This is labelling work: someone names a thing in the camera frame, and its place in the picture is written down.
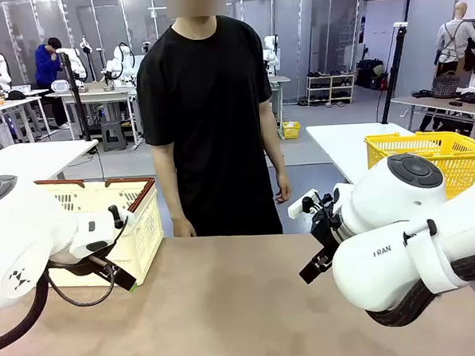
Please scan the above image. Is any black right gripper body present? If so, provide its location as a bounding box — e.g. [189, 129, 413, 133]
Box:
[308, 192, 346, 256]

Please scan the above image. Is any grey step stool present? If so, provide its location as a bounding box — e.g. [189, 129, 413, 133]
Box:
[100, 119, 128, 153]

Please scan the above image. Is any large yellow shopping basket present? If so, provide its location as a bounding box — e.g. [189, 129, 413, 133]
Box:
[364, 128, 475, 204]

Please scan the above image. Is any person's left hand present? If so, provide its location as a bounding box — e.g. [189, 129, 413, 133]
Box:
[272, 170, 294, 205]

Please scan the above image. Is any white shoe rack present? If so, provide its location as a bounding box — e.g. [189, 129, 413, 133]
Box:
[306, 72, 357, 107]

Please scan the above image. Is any black camera stand pole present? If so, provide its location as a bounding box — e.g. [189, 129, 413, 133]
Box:
[56, 49, 94, 143]

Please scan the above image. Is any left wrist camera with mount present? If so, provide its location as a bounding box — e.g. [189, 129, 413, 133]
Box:
[107, 204, 127, 230]

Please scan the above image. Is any black right arm cable sleeve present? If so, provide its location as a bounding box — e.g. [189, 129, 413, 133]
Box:
[363, 248, 475, 329]

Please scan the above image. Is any person in black t-shirt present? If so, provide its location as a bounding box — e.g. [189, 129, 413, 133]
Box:
[133, 11, 284, 242]

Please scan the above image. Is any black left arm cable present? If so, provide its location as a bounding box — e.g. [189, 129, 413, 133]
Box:
[0, 265, 124, 353]

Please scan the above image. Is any mannequin with grey shirt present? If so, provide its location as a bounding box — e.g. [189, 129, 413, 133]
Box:
[430, 1, 475, 77]

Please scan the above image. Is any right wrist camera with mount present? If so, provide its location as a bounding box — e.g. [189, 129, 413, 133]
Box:
[286, 188, 324, 221]

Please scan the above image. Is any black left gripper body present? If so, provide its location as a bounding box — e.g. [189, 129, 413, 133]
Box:
[49, 251, 113, 277]

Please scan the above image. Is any person's left forearm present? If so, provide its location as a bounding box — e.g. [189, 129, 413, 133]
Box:
[259, 119, 286, 176]

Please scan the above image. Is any small yellow basket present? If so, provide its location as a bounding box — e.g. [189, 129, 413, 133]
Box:
[282, 120, 302, 140]

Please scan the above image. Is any black stand with white head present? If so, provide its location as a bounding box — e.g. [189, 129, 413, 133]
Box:
[376, 22, 414, 126]

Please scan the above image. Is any black bags pile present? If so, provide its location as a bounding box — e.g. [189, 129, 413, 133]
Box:
[354, 57, 388, 92]

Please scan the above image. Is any person in blue hoodie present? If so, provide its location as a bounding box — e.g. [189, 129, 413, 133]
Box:
[33, 37, 71, 132]

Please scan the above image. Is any person's right forearm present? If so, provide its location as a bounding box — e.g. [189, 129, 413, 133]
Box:
[152, 156, 187, 223]

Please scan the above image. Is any background workbench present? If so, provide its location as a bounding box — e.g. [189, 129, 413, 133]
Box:
[45, 81, 142, 152]

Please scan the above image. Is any dark wicker basket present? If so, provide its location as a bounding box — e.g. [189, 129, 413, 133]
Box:
[430, 70, 462, 100]

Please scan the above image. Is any person's right hand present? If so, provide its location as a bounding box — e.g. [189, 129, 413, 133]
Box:
[171, 216, 198, 240]

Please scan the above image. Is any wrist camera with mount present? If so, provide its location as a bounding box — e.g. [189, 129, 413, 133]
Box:
[107, 204, 127, 230]
[286, 188, 324, 221]

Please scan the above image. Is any grey-topped background table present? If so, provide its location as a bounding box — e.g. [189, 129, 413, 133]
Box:
[388, 92, 475, 139]

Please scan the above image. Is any cream plastic shopping basket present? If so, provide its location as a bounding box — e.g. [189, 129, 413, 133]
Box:
[33, 173, 167, 292]

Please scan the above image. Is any white table with basket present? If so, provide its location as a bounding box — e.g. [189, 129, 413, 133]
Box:
[305, 119, 418, 187]

